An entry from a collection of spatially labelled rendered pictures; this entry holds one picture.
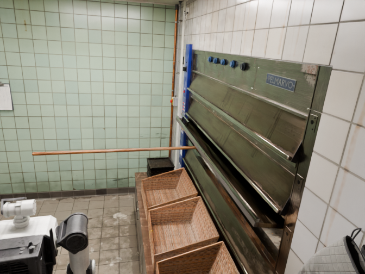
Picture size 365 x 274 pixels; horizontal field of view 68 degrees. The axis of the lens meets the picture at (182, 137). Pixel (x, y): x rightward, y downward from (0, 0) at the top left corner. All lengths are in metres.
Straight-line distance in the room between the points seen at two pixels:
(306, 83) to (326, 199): 0.46
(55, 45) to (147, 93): 1.22
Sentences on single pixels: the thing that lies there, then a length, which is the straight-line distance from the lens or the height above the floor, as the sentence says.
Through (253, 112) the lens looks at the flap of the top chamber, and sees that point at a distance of 1.57.
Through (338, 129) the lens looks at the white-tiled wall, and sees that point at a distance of 1.06.
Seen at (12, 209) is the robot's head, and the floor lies 1.46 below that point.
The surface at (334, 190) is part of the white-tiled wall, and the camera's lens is 1.09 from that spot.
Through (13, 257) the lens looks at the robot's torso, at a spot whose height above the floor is 1.36.
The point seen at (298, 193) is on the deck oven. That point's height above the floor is 1.58.
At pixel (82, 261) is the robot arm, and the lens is 1.44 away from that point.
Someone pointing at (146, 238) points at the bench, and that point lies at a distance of 2.45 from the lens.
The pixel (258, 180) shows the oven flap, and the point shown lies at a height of 1.49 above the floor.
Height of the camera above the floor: 2.14
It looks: 19 degrees down
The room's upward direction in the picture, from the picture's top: 4 degrees clockwise
